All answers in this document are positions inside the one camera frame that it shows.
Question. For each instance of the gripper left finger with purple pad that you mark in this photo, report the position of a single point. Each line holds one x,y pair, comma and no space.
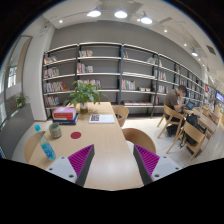
75,167

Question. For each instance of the wooden chair near right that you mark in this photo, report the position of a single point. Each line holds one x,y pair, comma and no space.
139,138

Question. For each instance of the pink top book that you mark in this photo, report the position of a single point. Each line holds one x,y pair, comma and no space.
64,113

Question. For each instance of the green ceramic cup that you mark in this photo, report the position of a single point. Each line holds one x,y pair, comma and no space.
55,130

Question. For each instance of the grey wall bookshelf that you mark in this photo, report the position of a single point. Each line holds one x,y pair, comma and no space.
128,75

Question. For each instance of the wooden chair under man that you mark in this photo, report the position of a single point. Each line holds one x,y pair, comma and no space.
174,118

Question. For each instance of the black backpack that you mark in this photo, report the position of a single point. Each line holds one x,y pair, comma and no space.
192,132

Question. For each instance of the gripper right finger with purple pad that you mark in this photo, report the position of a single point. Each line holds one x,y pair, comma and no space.
153,167

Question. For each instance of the red round coaster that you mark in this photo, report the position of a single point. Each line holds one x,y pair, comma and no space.
75,135

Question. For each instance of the wooden chair with backpack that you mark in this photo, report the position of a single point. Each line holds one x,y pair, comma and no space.
194,148

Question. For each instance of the dark blue bottom book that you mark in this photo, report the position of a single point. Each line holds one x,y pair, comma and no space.
67,122

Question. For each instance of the wooden chair near left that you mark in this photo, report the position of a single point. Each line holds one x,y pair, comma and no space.
30,146

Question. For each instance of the wooden chair far right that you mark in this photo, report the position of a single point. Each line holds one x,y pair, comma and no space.
122,113

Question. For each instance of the potted green plant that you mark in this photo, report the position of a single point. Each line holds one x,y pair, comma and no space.
82,94

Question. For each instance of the open white magazine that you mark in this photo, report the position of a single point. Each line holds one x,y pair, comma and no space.
101,119

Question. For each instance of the seated man brown shirt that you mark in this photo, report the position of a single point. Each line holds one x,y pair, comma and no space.
174,100

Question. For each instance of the clear water bottle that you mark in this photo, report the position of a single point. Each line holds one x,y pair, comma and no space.
45,145

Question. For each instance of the laptop computer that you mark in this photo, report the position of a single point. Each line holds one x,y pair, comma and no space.
190,105

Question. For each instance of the small plant by window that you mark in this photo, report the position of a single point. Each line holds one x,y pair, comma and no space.
21,100

